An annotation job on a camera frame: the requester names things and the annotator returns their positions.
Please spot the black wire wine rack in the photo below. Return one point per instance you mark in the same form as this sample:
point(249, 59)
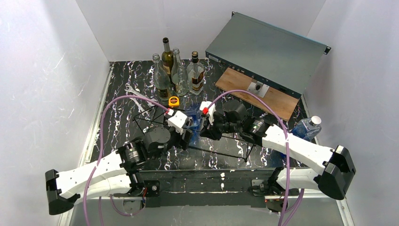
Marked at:
point(150, 116)

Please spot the blue square bottle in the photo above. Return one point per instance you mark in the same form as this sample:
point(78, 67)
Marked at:
point(307, 128)
point(193, 113)

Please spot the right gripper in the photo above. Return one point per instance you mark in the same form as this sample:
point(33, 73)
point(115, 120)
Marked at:
point(209, 129)

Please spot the metal bracket on board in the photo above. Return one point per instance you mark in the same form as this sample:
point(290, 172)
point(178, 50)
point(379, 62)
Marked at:
point(258, 88)

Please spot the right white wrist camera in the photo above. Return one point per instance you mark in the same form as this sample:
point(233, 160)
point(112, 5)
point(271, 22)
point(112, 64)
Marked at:
point(207, 108)

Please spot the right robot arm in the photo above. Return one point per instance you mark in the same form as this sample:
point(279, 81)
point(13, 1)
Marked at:
point(328, 170)

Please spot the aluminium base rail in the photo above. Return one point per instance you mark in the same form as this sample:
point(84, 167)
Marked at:
point(220, 197)

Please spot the tall clear glass bottle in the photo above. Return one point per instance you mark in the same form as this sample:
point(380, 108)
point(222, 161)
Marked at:
point(179, 74)

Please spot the silver open-end wrench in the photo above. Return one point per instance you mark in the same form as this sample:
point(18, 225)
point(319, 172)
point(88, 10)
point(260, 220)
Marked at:
point(133, 91)

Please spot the yellow tape measure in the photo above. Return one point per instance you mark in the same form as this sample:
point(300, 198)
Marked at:
point(173, 102)

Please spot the clear bottle with dark label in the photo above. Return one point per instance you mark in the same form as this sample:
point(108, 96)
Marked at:
point(161, 79)

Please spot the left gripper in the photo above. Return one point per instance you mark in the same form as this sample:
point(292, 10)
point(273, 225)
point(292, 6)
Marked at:
point(186, 137)

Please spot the dark green wine bottle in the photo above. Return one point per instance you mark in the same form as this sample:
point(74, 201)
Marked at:
point(167, 59)

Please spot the grey rack server unit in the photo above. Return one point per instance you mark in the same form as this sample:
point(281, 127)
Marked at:
point(278, 58)

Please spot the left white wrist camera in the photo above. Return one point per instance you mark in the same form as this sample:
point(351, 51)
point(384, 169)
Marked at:
point(176, 119)

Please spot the square whisky bottle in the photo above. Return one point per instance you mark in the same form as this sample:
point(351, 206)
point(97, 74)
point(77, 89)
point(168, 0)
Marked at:
point(195, 71)

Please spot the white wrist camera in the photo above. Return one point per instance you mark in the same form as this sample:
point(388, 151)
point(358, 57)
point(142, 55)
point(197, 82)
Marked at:
point(176, 119)
point(207, 108)

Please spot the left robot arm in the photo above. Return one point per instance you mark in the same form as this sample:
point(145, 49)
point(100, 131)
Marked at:
point(115, 174)

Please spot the wooden board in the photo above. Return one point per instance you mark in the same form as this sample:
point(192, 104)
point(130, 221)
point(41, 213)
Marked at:
point(274, 100)

